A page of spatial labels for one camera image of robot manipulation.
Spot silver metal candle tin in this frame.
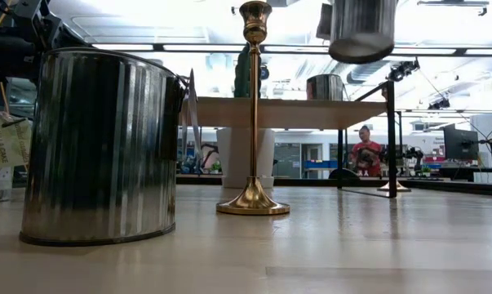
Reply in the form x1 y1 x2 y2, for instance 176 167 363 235
19 46 202 247
328 0 398 65
305 73 345 102

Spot tallest gold candlestick holder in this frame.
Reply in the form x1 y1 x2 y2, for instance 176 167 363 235
376 82 413 194

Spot short gold candlestick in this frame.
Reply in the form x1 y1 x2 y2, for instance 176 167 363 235
215 0 291 216

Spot glass jar candle paper tag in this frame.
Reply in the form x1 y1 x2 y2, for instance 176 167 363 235
0 109 33 204

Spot wooden riser shelf black legs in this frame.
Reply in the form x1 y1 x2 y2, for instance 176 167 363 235
180 79 398 200

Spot green cactus plant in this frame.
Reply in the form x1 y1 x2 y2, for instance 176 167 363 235
233 42 264 99

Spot person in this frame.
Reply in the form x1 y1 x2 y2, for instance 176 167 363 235
349 124 386 179

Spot blue storage bins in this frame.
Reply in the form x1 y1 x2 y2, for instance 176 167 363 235
304 159 339 171

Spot white hexagonal plant pot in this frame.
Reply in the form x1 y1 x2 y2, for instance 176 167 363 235
215 127 277 189

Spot black computer monitor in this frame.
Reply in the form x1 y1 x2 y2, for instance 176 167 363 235
442 123 481 162

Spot black background table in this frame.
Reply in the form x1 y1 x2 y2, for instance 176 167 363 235
439 165 492 184

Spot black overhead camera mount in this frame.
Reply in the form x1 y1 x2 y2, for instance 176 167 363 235
386 58 421 82
427 97 451 111

